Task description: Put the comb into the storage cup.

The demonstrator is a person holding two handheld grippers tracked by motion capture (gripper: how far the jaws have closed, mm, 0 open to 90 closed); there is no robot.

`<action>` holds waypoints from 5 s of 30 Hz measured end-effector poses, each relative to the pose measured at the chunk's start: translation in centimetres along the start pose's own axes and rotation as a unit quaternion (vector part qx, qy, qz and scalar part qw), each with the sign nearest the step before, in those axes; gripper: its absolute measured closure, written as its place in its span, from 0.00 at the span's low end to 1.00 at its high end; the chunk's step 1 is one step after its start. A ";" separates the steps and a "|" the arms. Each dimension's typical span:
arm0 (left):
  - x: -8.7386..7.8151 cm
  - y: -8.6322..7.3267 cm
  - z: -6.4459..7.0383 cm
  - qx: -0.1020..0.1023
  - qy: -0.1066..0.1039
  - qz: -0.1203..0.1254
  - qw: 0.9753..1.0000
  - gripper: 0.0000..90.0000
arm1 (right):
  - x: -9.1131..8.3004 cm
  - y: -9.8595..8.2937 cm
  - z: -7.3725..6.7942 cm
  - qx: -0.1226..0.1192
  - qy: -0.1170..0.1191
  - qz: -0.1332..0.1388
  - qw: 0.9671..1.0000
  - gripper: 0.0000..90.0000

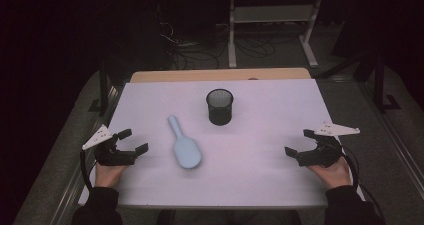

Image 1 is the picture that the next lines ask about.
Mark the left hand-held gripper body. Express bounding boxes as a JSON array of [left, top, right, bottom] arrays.
[[82, 124, 138, 167]]

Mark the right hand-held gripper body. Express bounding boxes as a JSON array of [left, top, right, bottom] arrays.
[[297, 121, 361, 168]]

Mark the light blue hairbrush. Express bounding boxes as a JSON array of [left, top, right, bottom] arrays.
[[167, 114, 203, 170]]

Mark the black mesh pen cup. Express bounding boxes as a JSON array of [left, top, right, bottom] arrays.
[[205, 88, 234, 126]]

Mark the person's left hand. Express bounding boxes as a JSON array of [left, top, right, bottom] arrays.
[[94, 164, 130, 188]]

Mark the person's right hand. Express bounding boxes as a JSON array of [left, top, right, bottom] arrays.
[[308, 156, 353, 190]]

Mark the white table sheet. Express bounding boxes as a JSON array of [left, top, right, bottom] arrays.
[[78, 78, 366, 209]]

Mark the black metal stand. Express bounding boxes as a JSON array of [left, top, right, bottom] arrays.
[[372, 48, 403, 114], [88, 61, 118, 116]]

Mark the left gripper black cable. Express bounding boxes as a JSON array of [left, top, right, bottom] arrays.
[[79, 149, 97, 191]]

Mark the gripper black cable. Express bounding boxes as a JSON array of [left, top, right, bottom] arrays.
[[339, 144, 385, 219], [79, 149, 97, 191]]

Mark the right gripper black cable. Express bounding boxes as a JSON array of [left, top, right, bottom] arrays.
[[339, 144, 385, 219]]

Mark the grey floor rail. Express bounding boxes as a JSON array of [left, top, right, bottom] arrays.
[[358, 81, 424, 194], [49, 84, 122, 225]]

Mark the white cable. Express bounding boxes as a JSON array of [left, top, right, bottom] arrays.
[[159, 20, 179, 45]]

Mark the tangle of black floor cables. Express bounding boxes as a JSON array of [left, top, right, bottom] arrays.
[[156, 1, 294, 70]]

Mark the white metal desk frame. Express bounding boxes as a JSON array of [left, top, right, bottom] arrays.
[[228, 0, 325, 69]]

